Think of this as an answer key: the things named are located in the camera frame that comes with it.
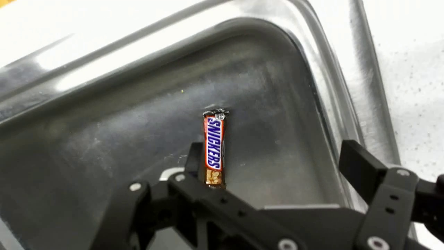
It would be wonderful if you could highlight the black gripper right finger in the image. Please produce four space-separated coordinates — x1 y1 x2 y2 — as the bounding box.
339 140 444 250

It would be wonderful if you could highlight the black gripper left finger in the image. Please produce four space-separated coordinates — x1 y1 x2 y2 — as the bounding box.
90 143 361 250

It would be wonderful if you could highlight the brown snickers bar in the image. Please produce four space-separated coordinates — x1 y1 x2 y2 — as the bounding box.
203 108 229 187

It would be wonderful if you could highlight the stainless steel double sink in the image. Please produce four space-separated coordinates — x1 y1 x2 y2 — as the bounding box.
0 0 400 250

